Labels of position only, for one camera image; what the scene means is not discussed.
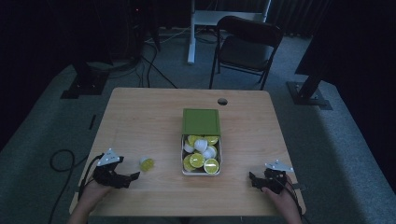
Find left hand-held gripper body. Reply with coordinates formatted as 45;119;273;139
92;147;125;189

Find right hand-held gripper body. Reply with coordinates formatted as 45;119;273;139
262;160;294;194

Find yellow-lidded coffee capsule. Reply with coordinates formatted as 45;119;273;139
138;156;155;173

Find white drawer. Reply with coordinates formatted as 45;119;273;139
180;133;223;176

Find pile of yellow-lidded white pods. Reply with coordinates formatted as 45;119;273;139
182;134;220;175

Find person's right hand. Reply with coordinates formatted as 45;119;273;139
261;175;303;216

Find person's left hand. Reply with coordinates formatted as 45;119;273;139
73;180;115;216

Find black folding chair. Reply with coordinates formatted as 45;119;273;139
208;15;285;91

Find dark equipment rack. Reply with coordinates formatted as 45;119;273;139
106;0;163;64

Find dark pleated curtain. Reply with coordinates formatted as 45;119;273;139
267;0;332;37

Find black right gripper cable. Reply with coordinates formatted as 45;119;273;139
274;176;308;218

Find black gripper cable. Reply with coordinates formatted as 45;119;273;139
274;176;308;218
47;152;106;224

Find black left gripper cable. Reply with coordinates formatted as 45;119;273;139
47;152;106;224

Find black looped floor cable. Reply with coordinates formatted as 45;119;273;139
49;148;90;173

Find black stand with base plate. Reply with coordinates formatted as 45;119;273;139
286;69;333;111
60;60;110;100

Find long black floor cable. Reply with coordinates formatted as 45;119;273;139
140;55;178;90

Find white desk frame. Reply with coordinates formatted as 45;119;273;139
187;0;273;65

